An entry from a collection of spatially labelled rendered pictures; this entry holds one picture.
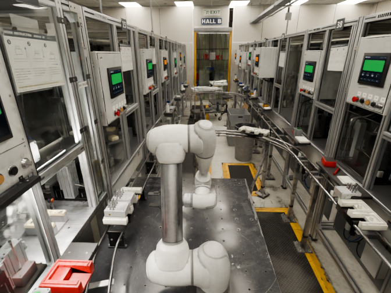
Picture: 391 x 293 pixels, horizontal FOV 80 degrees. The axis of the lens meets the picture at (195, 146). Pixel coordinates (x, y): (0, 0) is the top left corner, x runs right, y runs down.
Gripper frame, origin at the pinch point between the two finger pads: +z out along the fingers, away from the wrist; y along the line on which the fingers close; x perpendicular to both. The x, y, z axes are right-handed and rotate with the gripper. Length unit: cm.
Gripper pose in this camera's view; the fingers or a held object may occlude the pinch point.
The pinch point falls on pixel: (153, 199)
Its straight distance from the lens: 158.7
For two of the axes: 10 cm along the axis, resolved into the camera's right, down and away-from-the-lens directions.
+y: -0.1, -9.3, -3.8
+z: -10.0, -0.1, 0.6
